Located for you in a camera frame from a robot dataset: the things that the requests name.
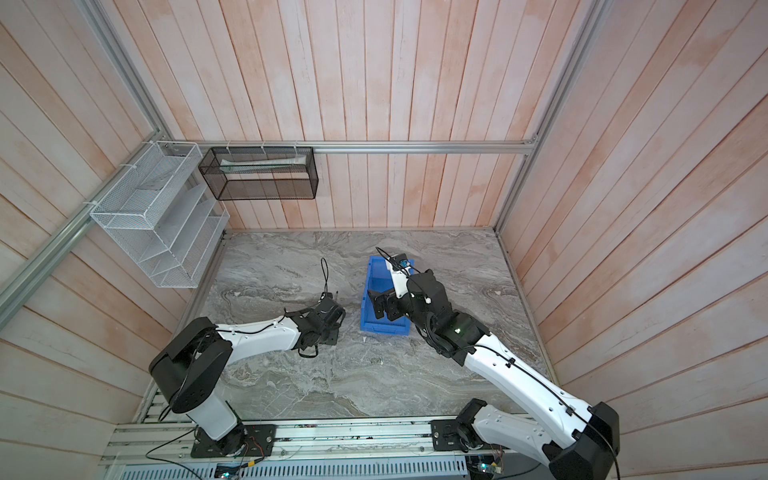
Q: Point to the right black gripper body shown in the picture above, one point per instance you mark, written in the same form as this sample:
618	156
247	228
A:
399	307

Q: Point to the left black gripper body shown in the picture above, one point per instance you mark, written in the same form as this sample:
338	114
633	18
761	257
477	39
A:
330	335

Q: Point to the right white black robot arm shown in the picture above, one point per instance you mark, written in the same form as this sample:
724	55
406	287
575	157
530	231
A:
572	438

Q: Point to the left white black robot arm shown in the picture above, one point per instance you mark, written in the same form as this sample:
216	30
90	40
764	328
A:
189	368

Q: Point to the blue plastic bin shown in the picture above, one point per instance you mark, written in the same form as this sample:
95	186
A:
378	296

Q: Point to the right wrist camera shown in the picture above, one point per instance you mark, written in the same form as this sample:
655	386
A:
400	264

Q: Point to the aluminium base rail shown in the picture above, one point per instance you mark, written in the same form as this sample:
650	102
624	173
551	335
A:
363	448

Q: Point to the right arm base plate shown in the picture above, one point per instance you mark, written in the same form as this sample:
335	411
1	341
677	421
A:
452	435

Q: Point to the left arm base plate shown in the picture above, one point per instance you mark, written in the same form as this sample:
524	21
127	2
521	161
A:
244	440

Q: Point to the black wire mesh basket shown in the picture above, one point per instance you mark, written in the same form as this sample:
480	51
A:
260	173

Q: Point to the white wire mesh shelf rack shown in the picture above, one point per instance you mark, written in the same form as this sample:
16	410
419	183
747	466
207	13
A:
167	222

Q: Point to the aluminium frame rail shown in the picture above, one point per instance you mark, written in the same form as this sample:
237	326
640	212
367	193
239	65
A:
18	290

